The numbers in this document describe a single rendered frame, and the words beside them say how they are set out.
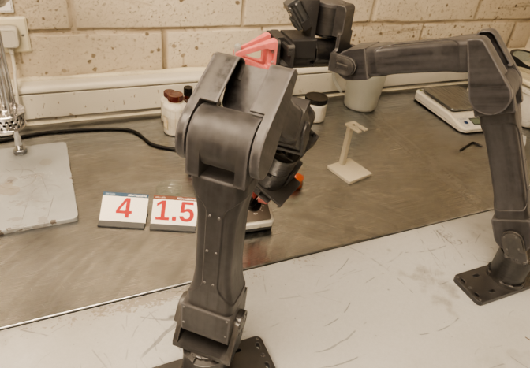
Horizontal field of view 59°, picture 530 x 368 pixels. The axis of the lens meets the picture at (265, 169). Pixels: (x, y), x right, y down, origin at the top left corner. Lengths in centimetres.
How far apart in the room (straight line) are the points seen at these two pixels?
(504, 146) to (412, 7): 90
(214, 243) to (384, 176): 74
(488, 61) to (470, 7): 107
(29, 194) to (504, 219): 91
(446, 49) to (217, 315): 56
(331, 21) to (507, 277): 58
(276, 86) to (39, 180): 73
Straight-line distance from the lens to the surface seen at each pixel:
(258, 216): 93
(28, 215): 101
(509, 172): 89
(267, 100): 47
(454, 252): 104
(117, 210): 97
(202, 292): 59
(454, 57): 84
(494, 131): 86
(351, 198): 109
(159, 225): 95
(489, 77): 82
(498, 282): 99
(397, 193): 115
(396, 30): 168
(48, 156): 118
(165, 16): 131
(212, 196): 49
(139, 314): 81
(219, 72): 50
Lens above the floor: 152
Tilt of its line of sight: 33 degrees down
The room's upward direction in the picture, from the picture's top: 7 degrees clockwise
